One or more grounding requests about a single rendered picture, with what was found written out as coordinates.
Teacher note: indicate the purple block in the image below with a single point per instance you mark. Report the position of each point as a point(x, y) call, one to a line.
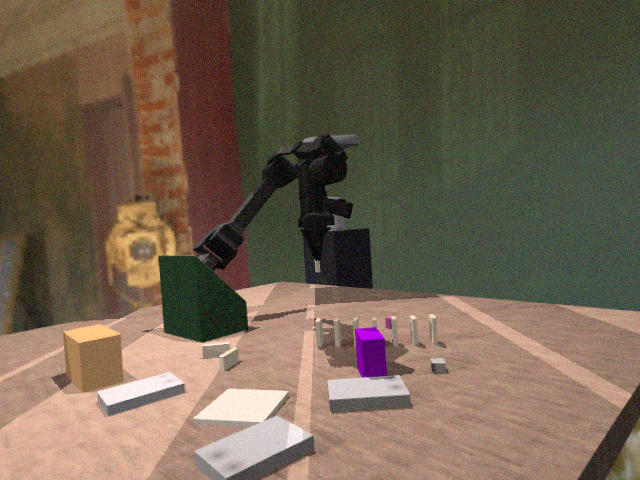
point(370, 350)

